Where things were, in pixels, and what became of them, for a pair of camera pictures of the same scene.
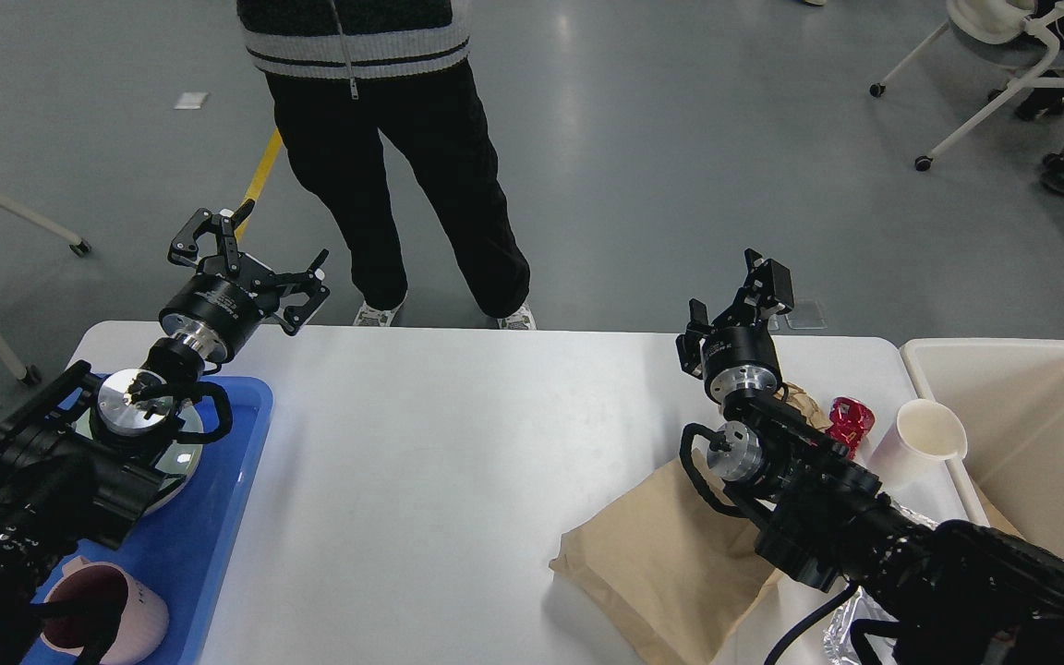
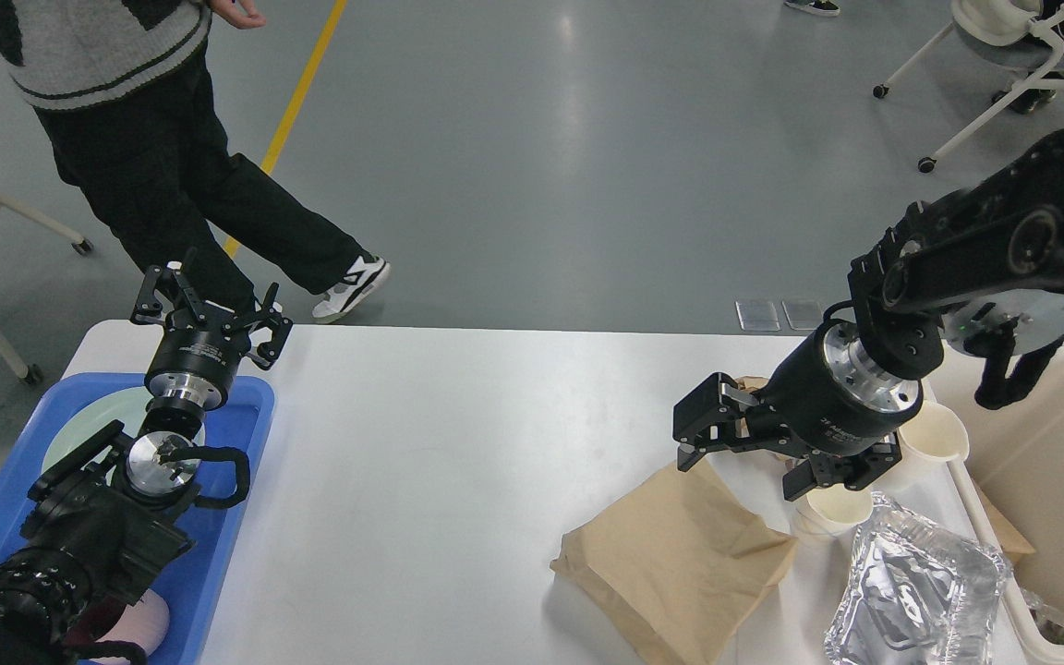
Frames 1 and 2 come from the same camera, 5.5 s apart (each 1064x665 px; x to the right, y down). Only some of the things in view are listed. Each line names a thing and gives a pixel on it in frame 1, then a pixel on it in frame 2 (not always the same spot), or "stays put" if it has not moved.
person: x=337 y=72 -> x=120 y=86
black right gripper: x=738 y=354 -> x=831 y=397
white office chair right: x=995 y=30 stays put
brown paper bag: x=675 y=564 stays put
